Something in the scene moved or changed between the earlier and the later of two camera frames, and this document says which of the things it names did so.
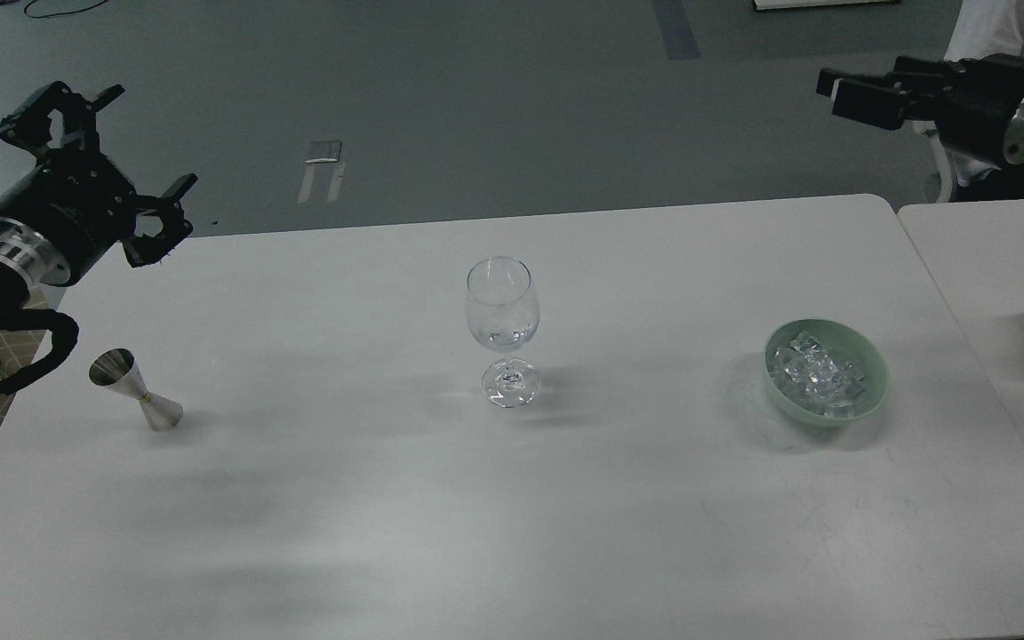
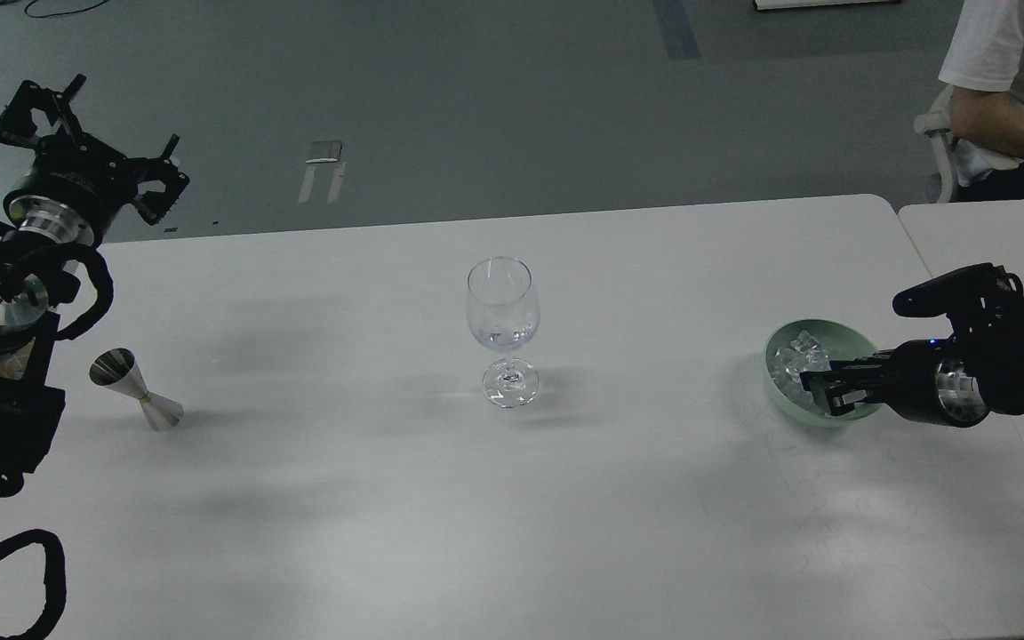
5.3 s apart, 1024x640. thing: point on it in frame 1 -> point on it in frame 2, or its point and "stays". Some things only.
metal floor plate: x=324 y=153 stays
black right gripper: x=996 y=109 -> x=926 y=380
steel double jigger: x=117 y=368 stays
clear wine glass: x=503 y=312 stays
